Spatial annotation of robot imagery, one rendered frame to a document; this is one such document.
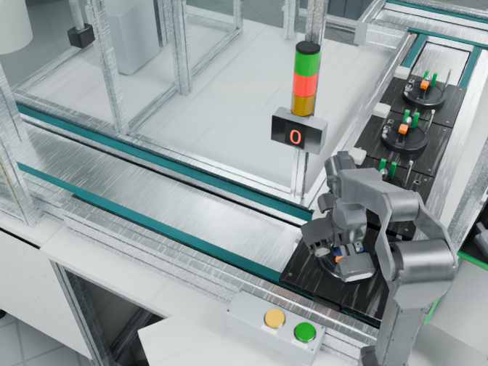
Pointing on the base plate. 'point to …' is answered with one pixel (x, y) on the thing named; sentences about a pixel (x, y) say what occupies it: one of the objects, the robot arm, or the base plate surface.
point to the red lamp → (303, 85)
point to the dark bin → (468, 248)
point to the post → (316, 27)
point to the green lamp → (306, 64)
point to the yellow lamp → (302, 104)
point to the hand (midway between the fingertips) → (342, 245)
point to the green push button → (305, 331)
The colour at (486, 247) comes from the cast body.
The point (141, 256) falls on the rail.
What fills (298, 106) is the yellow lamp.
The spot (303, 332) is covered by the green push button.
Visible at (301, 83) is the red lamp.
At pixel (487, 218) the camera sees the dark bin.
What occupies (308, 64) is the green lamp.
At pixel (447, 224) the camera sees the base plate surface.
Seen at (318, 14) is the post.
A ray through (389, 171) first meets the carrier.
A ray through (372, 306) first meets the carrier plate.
